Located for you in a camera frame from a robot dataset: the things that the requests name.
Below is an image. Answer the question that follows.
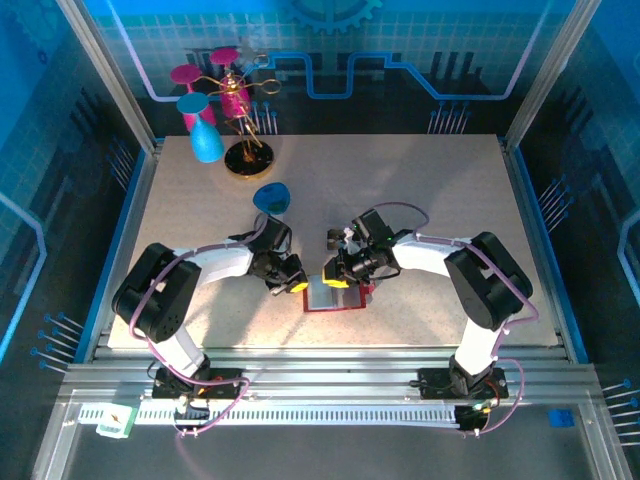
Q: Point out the red leather card holder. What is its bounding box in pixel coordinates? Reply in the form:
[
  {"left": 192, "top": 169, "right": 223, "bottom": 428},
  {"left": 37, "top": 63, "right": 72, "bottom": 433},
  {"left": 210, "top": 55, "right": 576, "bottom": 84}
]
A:
[{"left": 302, "top": 272, "right": 376, "bottom": 314}]

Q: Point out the blue and white small container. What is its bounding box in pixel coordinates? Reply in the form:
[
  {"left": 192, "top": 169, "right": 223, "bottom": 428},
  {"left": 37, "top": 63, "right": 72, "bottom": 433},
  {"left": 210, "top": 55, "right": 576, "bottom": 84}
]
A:
[{"left": 252, "top": 182, "right": 291, "bottom": 217}]

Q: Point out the blue wine glass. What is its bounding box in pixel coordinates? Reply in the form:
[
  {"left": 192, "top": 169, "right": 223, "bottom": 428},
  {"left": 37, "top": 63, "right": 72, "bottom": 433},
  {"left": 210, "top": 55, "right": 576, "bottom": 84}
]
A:
[{"left": 176, "top": 92, "right": 226, "bottom": 165}]

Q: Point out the small black circuit board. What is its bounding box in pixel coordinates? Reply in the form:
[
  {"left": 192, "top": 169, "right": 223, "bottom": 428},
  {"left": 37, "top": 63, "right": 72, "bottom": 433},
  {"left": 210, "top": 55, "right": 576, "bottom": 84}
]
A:
[
  {"left": 172, "top": 394, "right": 212, "bottom": 437},
  {"left": 455, "top": 398, "right": 496, "bottom": 435}
]

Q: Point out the pink wine glass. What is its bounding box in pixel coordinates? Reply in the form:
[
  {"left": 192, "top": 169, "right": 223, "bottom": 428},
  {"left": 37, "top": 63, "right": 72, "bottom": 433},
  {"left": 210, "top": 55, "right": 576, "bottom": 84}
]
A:
[
  {"left": 208, "top": 47, "right": 252, "bottom": 120},
  {"left": 169, "top": 63, "right": 219, "bottom": 135}
]

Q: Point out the green white tag box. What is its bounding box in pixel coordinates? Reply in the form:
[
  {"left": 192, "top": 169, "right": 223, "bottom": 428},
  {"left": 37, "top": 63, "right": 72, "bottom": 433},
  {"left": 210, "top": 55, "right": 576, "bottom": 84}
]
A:
[{"left": 95, "top": 403, "right": 139, "bottom": 441}]

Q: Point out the aluminium front frame beam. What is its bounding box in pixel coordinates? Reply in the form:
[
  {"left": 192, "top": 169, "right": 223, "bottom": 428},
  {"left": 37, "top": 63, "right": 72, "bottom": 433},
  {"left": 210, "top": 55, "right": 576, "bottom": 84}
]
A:
[{"left": 59, "top": 344, "right": 604, "bottom": 407}]

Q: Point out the gold wire glass rack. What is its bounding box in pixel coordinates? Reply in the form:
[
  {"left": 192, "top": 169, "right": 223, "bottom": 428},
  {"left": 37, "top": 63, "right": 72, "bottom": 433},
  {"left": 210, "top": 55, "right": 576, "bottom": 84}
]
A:
[{"left": 202, "top": 54, "right": 284, "bottom": 181}]

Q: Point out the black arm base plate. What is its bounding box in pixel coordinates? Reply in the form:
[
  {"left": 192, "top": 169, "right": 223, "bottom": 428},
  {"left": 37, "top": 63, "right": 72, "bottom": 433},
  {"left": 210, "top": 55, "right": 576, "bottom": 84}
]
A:
[
  {"left": 151, "top": 368, "right": 247, "bottom": 400},
  {"left": 417, "top": 367, "right": 510, "bottom": 400}
]

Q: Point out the white slotted cable duct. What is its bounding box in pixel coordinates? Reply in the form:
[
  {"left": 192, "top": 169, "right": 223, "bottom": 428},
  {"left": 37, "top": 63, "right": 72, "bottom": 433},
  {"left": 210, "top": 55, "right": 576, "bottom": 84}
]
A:
[{"left": 79, "top": 403, "right": 461, "bottom": 427}]

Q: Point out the aluminium side rail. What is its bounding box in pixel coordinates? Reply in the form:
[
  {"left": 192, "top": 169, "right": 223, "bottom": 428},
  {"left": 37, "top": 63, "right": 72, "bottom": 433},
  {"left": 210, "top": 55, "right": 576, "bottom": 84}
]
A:
[
  {"left": 499, "top": 135, "right": 576, "bottom": 361},
  {"left": 92, "top": 142, "right": 164, "bottom": 361}
]

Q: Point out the aluminium frame post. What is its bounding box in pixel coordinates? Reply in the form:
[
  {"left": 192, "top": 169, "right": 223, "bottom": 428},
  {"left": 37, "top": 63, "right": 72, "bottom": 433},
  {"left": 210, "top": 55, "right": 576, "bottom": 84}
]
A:
[
  {"left": 504, "top": 0, "right": 604, "bottom": 151},
  {"left": 53, "top": 0, "right": 160, "bottom": 157}
]

